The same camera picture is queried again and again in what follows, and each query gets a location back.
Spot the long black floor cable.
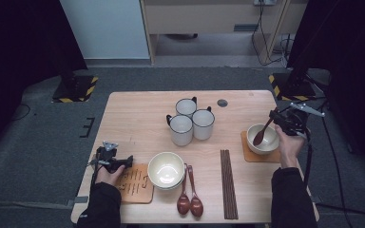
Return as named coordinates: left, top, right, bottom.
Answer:
left=319, top=101, right=350, bottom=228

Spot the person's right hand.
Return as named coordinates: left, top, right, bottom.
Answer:
left=274, top=123, right=307, bottom=169

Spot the dark red wooden spoon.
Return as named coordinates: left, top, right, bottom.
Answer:
left=176, top=162, right=191, bottom=217
left=252, top=117, right=275, bottom=147
left=185, top=164, right=204, bottom=219

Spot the left hand-held gripper cable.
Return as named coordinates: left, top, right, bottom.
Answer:
left=89, top=155, right=101, bottom=188

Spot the cream ceramic bowl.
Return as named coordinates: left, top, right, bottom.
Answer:
left=246, top=123, right=280, bottom=156
left=146, top=151, right=185, bottom=189
left=150, top=177, right=185, bottom=191

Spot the dark curtain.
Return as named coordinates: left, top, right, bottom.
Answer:
left=286, top=0, right=365, bottom=181
left=0, top=0, right=88, bottom=162

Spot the white cabinet panel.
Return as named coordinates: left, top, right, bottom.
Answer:
left=57, top=0, right=150, bottom=60

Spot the white ribbed mug black handle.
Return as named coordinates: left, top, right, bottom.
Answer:
left=175, top=96, right=199, bottom=119
left=191, top=105, right=216, bottom=142
left=165, top=113, right=194, bottom=147

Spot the brown wooden coaster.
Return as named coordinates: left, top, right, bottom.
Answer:
left=117, top=163, right=155, bottom=204
left=240, top=130, right=281, bottom=163

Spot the white power strip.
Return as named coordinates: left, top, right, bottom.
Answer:
left=253, top=0, right=278, bottom=7

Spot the hand-held gripper cable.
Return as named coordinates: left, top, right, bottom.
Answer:
left=302, top=132, right=315, bottom=188
left=89, top=155, right=101, bottom=188

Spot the dark object under desk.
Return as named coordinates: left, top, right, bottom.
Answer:
left=165, top=32, right=200, bottom=41

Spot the right hand-held gripper cable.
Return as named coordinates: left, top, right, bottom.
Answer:
left=302, top=132, right=315, bottom=188

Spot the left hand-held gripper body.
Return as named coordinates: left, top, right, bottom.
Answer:
left=94, top=141, right=120, bottom=175

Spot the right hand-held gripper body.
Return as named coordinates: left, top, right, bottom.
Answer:
left=278, top=102, right=326, bottom=138

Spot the row of brown wooden chopsticks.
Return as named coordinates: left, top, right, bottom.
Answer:
left=220, top=149, right=240, bottom=220

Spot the light wooden desk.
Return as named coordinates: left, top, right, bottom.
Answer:
left=139, top=0, right=310, bottom=66

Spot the black yellow striped stand base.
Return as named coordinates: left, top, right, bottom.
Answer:
left=50, top=70, right=99, bottom=105
left=267, top=70, right=317, bottom=103

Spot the black hanging cable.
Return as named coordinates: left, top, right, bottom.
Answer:
left=279, top=32, right=296, bottom=65
left=251, top=3, right=288, bottom=67

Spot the person's left hand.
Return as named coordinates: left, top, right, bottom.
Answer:
left=94, top=164, right=126, bottom=188

